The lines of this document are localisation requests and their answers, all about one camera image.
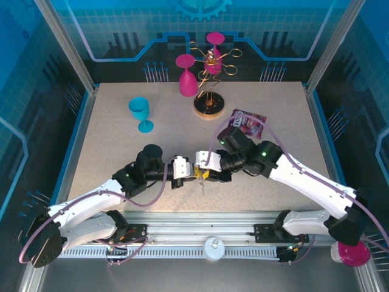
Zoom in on purple candy bag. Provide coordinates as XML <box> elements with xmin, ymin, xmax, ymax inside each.
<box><xmin>230</xmin><ymin>108</ymin><xmax>267</xmax><ymax>141</ymax></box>

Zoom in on teal plastic goblet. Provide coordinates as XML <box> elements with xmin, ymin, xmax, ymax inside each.
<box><xmin>128</xmin><ymin>96</ymin><xmax>155</xmax><ymax>134</ymax></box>

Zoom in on white round knob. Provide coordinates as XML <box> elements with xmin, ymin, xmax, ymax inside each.
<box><xmin>202</xmin><ymin>236</ymin><xmax>226</xmax><ymax>262</ymax></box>

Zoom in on pink plastic goblet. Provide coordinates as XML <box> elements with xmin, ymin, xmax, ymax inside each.
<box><xmin>175</xmin><ymin>54</ymin><xmax>198</xmax><ymax>97</ymax></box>
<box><xmin>204</xmin><ymin>32</ymin><xmax>225</xmax><ymax>75</ymax></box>

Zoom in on pink white cup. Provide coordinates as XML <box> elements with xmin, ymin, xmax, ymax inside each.
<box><xmin>330</xmin><ymin>242</ymin><xmax>371</xmax><ymax>268</ymax></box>

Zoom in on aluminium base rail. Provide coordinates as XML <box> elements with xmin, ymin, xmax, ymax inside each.
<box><xmin>91</xmin><ymin>210</ymin><xmax>308</xmax><ymax>249</ymax></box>

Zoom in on gold wire glass rack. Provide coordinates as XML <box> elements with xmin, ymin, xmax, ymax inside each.
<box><xmin>187</xmin><ymin>41</ymin><xmax>243</xmax><ymax>121</ymax></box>

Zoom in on left arm base wires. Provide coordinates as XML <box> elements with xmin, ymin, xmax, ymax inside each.
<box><xmin>118</xmin><ymin>229</ymin><xmax>136</xmax><ymax>243</ymax></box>

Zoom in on white slotted cable duct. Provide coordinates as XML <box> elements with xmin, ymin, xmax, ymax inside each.
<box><xmin>60</xmin><ymin>245</ymin><xmax>282</xmax><ymax>259</ymax></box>

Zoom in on aluminium side rail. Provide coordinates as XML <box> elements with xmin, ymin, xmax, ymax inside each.
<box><xmin>303</xmin><ymin>85</ymin><xmax>347</xmax><ymax>198</ymax></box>
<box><xmin>50</xmin><ymin>86</ymin><xmax>100</xmax><ymax>214</ymax></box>

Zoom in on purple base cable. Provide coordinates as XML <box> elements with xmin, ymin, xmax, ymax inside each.
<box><xmin>92</xmin><ymin>235</ymin><xmax>149</xmax><ymax>267</ymax></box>
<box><xmin>275</xmin><ymin>240</ymin><xmax>315</xmax><ymax>266</ymax></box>

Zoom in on aluminium frame post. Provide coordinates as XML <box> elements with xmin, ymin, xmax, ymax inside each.
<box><xmin>33</xmin><ymin>0</ymin><xmax>100</xmax><ymax>94</ymax></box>
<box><xmin>303</xmin><ymin>0</ymin><xmax>358</xmax><ymax>95</ymax></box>

